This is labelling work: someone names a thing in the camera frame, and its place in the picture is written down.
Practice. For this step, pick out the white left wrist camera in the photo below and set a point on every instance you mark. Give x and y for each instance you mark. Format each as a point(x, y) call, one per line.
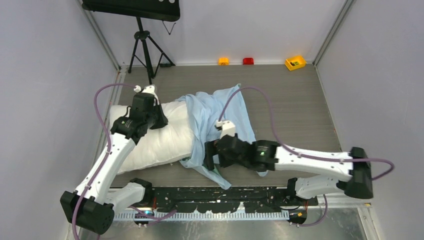
point(149, 89)

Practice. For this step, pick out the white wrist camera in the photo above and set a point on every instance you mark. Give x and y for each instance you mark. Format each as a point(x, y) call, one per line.
point(149, 89)
point(225, 128)

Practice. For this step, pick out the orange small block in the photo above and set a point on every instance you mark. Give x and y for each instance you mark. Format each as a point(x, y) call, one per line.
point(223, 61)

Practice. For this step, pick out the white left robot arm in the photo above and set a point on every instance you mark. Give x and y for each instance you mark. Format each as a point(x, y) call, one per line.
point(90, 206)

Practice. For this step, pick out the slotted aluminium rail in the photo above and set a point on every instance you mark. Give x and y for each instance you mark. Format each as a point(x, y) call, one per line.
point(239, 215)

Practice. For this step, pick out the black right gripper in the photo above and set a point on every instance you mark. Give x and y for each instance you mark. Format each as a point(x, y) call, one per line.
point(210, 149)

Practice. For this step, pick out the black tripod stand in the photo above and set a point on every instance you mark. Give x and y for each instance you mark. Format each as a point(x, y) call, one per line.
point(143, 36)

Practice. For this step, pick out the white pillow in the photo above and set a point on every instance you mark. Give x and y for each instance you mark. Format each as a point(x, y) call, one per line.
point(166, 145)

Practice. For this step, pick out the light blue pillowcase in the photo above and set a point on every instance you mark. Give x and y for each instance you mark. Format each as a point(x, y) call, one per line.
point(203, 112)

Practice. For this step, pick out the black panel on tripod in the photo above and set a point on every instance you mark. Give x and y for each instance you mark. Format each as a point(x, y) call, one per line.
point(163, 10)

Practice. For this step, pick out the red small block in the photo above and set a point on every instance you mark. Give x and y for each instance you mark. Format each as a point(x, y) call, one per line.
point(248, 61)

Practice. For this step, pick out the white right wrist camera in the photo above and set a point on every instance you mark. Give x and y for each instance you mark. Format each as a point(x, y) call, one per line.
point(225, 128)

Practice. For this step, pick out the yellow small bin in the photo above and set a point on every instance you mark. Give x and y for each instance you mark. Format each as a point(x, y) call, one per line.
point(294, 63)

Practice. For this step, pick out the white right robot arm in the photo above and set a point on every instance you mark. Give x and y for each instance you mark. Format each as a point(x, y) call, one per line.
point(334, 172)

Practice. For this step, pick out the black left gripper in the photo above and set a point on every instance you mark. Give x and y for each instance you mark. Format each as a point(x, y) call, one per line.
point(162, 120)

